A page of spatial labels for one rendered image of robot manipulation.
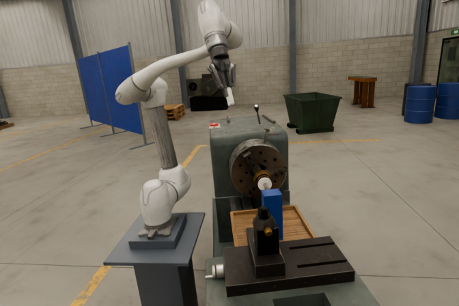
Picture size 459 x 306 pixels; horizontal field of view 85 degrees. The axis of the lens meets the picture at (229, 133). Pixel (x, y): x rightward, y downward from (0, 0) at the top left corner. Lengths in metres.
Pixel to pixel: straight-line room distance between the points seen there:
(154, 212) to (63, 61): 13.55
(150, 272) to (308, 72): 10.61
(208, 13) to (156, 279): 1.37
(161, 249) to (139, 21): 11.71
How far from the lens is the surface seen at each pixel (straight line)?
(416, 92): 7.53
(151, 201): 1.41
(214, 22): 1.08
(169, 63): 1.25
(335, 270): 1.01
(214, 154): 1.50
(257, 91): 11.36
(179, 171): 1.54
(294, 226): 1.32
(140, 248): 1.53
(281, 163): 1.41
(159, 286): 1.66
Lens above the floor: 1.64
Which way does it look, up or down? 15 degrees down
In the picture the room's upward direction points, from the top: 4 degrees counter-clockwise
